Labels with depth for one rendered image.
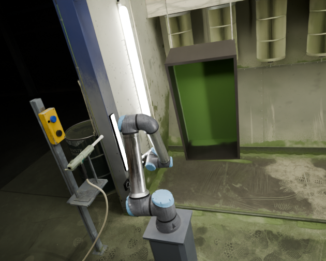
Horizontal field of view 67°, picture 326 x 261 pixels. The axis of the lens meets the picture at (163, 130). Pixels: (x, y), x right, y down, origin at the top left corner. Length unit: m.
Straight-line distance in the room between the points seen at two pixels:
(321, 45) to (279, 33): 0.48
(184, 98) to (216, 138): 0.67
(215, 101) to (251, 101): 1.00
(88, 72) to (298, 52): 2.68
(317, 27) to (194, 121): 1.69
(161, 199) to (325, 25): 2.58
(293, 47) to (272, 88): 0.56
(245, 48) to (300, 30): 0.67
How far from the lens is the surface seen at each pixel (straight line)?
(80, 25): 2.19
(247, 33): 3.70
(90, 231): 2.65
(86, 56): 2.22
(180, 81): 2.67
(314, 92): 3.77
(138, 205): 1.82
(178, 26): 3.44
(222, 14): 3.32
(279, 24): 3.32
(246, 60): 3.77
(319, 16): 3.39
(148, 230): 1.97
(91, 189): 2.28
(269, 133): 3.63
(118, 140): 2.45
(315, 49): 3.44
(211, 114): 2.88
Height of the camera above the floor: 2.08
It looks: 26 degrees down
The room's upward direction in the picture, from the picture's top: 11 degrees counter-clockwise
